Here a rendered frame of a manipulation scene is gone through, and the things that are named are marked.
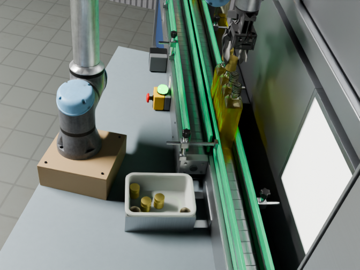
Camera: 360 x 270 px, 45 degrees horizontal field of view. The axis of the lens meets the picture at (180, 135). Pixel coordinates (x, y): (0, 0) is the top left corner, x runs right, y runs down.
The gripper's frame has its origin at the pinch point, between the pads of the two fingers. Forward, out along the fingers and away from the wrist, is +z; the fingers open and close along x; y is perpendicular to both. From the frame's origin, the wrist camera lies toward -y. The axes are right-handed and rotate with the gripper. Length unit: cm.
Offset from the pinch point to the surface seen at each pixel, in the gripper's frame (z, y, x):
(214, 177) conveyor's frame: 27.5, 27.4, -5.5
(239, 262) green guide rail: 20, 62, -5
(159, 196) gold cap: 34, 30, -23
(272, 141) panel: 13.6, 24.3, 11.5
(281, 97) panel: -0.4, 19.6, 11.6
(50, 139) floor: 115, -78, -78
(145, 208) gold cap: 36, 33, -27
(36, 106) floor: 115, -109, -91
